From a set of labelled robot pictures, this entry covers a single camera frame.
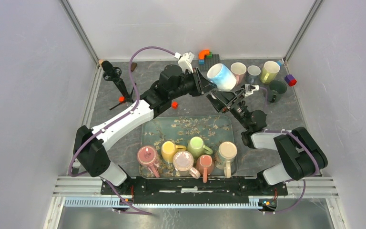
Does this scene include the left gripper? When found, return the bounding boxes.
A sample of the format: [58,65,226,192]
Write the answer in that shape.
[170,67,218,100]

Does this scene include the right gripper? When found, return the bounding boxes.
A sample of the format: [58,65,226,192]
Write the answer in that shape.
[206,88,250,130]

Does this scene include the light blue mug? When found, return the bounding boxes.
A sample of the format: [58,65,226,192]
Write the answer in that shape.
[206,63,237,92]

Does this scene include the light pink hexagonal mug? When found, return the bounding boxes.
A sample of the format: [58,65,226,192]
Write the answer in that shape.
[230,62,247,85]

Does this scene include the blue-grey square mug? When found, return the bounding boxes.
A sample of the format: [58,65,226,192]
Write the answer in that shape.
[246,65,261,84]

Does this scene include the cream and green mug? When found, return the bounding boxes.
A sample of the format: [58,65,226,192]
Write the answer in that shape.
[214,141,237,178]

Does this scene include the dark teal mug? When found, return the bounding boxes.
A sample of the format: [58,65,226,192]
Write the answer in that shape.
[267,80,287,103]

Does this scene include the yellow-green hexagonal mug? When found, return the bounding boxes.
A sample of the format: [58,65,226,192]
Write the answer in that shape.
[260,61,281,84]

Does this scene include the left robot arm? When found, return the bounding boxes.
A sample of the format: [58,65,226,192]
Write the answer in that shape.
[72,64,217,194]

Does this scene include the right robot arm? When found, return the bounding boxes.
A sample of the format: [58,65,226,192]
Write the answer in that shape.
[207,89,328,195]

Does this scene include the light green mug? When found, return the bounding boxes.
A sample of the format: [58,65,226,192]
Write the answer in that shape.
[187,136,213,160]

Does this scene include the coral mug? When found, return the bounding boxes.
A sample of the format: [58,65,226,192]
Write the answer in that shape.
[196,155,214,183]

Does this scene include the pale pink mug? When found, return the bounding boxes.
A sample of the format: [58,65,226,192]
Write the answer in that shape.
[173,151,201,179]

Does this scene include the yellow mug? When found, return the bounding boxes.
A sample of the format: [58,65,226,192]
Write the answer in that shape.
[161,141,187,163]

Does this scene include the red-pink mug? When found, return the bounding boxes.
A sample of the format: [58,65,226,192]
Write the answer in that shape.
[137,146,161,178]

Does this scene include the grey lego baseplate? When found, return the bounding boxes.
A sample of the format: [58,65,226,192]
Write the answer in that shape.
[198,54,220,72]

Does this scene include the orange curved block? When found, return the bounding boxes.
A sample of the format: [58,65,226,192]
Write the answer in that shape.
[198,49,210,60]

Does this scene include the red cube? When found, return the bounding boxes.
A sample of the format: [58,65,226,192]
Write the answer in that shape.
[172,102,179,109]

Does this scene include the floral teal tray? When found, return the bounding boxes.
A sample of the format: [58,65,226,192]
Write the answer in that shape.
[141,115,235,154]

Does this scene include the purple and red block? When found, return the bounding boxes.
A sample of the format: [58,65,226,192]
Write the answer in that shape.
[285,74,297,87]

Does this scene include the brown block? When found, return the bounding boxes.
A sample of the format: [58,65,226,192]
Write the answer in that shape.
[130,62,138,72]

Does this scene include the small red block by tripod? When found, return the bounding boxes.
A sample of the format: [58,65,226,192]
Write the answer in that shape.
[119,96,125,103]

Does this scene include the black microphone tripod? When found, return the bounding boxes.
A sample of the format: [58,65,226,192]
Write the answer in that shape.
[99,60,134,111]

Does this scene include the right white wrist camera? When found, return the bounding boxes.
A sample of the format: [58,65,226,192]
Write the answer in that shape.
[242,84,260,98]

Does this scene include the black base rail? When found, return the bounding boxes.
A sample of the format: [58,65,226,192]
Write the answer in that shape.
[115,173,288,204]

